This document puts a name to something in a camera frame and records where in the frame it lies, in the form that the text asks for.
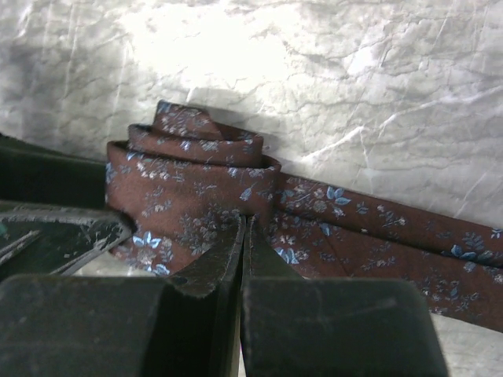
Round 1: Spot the brown floral necktie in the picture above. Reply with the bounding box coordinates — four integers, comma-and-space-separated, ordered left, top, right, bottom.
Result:
105, 101, 502, 331

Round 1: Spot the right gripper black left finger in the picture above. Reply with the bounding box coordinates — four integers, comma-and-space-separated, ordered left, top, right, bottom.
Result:
167, 216, 244, 298

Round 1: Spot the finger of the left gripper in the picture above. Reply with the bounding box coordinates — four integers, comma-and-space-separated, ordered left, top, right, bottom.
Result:
1, 134, 105, 208
1, 200, 131, 277

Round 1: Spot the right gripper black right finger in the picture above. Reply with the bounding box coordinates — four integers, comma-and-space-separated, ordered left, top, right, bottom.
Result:
242, 215, 303, 283

